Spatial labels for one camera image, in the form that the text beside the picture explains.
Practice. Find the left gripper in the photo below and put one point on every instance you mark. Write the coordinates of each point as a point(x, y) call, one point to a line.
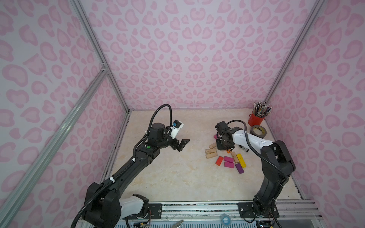
point(175, 142)

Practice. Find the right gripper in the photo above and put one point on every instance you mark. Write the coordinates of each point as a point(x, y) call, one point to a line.
point(223, 142)

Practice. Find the natural wood block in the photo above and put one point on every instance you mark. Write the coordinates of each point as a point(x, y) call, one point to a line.
point(213, 145)
point(234, 156)
point(211, 155)
point(210, 151)

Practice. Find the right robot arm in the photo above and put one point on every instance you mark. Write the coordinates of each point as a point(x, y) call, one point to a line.
point(276, 160)

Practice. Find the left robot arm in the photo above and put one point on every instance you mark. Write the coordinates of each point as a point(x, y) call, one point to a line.
point(103, 206)

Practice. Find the magenta block upper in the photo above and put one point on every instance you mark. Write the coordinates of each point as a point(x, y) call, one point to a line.
point(228, 159)

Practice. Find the red block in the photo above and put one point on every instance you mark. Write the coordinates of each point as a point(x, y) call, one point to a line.
point(219, 161)

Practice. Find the magenta block lower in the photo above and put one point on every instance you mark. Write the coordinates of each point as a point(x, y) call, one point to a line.
point(229, 164)

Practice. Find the yellow block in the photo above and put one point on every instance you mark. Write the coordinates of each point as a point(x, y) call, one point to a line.
point(241, 161)

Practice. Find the purple block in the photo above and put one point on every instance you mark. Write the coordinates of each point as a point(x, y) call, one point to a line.
point(239, 168)

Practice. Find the dark tape roll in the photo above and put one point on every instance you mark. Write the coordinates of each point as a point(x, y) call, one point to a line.
point(258, 131)

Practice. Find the red pen cup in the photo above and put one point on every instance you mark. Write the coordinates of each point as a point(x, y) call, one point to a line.
point(254, 120)

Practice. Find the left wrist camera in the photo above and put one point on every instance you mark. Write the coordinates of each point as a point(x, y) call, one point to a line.
point(176, 127)

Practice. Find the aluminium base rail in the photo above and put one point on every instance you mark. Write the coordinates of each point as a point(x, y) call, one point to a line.
point(287, 213)

